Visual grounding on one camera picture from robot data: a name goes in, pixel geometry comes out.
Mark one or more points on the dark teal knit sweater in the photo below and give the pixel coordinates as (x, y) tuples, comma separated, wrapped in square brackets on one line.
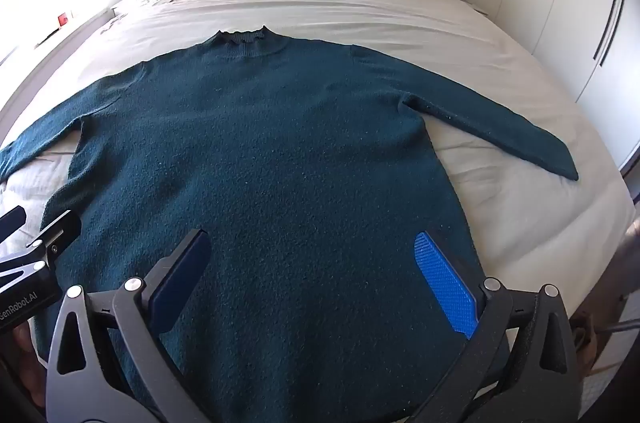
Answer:
[(275, 153)]

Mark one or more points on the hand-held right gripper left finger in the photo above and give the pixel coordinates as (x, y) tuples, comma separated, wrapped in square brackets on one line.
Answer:
[(182, 278)]

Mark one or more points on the white wardrobe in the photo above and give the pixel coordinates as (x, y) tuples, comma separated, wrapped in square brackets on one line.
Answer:
[(550, 3)]

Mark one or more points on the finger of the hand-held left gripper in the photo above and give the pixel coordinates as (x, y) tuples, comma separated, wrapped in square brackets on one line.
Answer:
[(60, 233), (12, 223)]

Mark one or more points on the small red object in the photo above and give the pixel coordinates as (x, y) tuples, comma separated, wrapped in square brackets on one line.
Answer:
[(63, 19)]

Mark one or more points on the bed with beige sheet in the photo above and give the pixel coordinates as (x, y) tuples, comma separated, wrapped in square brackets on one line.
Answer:
[(350, 8)]

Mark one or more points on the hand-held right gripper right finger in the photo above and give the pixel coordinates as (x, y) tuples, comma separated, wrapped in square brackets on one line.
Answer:
[(445, 285)]

